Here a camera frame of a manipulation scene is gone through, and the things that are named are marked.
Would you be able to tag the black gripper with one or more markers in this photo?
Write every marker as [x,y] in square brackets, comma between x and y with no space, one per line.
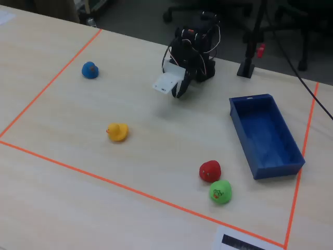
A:
[185,81]

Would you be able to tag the red rubber duck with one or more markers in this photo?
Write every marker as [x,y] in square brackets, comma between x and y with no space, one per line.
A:
[210,171]

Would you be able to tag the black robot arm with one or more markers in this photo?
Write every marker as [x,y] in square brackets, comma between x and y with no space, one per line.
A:
[205,67]

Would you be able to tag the yellow rubber duck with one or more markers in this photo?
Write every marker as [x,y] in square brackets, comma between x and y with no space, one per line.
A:
[118,132]

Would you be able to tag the blue rubber duck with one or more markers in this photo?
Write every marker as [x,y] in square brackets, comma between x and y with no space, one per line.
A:
[90,70]

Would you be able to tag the blue plastic box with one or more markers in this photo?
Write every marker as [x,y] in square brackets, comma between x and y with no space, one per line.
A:
[268,135]

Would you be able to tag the green rubber duck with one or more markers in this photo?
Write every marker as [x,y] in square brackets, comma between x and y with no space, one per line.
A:
[220,192]

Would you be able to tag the clear plastic bottle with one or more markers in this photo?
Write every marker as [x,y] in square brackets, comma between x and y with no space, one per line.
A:
[91,22]

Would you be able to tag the orange tape strip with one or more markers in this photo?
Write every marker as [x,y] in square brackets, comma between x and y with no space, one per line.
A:
[46,84]
[303,156]
[140,192]

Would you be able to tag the black office chair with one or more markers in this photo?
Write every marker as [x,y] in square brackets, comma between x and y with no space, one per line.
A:
[304,31]

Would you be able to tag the white paper with black stripe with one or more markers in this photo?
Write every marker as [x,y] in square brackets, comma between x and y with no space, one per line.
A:
[234,239]

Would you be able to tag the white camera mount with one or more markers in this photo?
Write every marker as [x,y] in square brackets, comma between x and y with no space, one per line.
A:
[167,79]

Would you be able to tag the black camera stand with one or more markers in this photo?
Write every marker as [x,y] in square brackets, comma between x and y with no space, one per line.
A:
[246,68]

